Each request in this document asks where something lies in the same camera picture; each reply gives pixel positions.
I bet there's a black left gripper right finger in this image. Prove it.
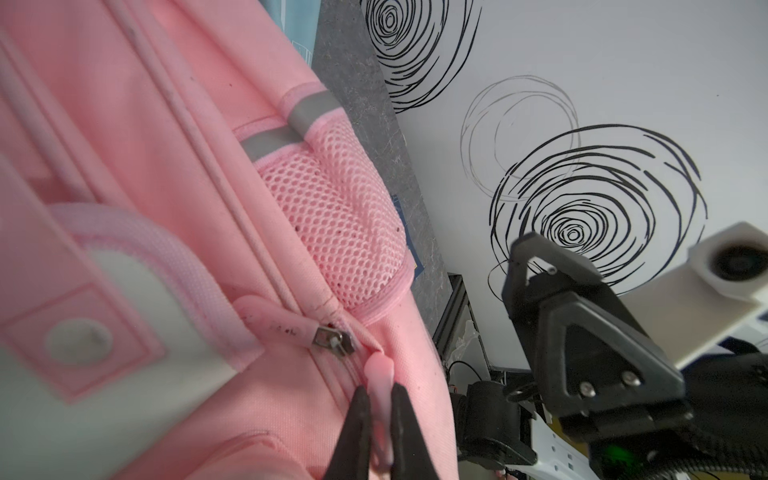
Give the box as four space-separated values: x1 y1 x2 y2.
390 383 439 480

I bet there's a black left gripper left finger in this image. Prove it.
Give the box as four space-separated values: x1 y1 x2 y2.
323 386 373 480

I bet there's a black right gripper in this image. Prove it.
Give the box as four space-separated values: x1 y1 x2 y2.
502 233 720 479

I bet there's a pink student backpack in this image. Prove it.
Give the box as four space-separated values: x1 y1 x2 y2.
1 1 458 479

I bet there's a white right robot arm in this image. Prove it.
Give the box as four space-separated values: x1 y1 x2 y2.
452 222 767 479

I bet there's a blue book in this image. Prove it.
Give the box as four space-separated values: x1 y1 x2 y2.
391 195 424 278

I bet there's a teal pencil pouch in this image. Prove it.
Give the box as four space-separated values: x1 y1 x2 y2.
260 0 322 65

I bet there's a black frame post right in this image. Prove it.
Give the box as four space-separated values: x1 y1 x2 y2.
432 274 477 361

